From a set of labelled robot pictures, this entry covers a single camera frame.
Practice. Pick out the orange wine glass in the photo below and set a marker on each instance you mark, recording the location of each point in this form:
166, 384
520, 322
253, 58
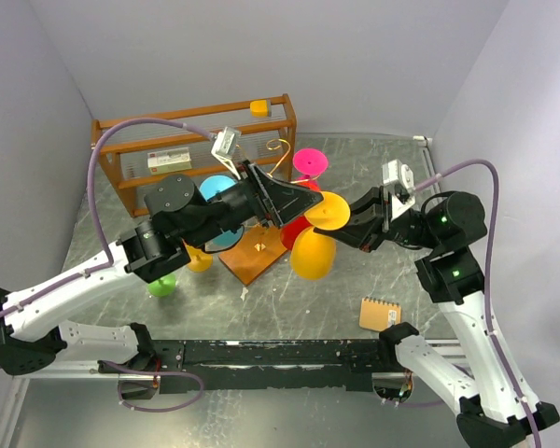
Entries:
199, 261
313, 253

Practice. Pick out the pink wine glass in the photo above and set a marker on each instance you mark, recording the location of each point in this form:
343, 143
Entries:
311, 163

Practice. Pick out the yellow grey block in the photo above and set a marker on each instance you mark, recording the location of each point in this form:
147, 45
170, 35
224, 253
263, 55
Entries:
261, 108

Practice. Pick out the orange wine glass front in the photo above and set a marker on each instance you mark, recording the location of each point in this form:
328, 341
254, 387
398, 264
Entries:
313, 253

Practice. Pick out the brown spiral notepad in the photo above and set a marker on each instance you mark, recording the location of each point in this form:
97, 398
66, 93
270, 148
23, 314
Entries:
378, 315

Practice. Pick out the green wine glass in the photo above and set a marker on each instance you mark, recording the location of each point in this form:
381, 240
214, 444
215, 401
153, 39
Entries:
163, 286

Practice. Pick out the gold wire wine glass rack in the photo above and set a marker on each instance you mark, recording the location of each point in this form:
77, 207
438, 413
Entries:
260, 247

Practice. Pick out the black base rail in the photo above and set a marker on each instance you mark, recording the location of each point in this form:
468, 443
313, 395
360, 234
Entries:
252, 365

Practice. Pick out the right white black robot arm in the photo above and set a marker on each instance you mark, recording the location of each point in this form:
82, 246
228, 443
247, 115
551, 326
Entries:
494, 406

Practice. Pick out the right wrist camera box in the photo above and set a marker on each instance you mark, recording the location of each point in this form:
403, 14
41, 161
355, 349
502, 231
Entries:
398, 179

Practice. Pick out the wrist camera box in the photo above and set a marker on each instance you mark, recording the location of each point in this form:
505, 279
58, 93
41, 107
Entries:
398, 179
225, 143

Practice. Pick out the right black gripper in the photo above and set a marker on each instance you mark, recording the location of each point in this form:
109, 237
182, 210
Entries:
379, 217

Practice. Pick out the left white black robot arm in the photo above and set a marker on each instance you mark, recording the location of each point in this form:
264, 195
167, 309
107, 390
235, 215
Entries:
35, 325

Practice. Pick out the small white green box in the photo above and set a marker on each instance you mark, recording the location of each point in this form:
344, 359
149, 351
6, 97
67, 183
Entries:
169, 160

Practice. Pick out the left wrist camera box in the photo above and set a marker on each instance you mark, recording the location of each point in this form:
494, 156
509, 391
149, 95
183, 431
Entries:
225, 143

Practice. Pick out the wooden shelf rack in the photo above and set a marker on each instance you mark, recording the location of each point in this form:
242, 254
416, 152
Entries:
264, 140

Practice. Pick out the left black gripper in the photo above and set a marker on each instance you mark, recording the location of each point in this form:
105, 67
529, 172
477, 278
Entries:
262, 194

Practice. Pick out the red wine glass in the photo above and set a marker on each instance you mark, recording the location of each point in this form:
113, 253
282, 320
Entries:
290, 232

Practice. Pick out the blue wine glass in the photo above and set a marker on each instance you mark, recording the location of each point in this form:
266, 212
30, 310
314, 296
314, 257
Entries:
209, 188

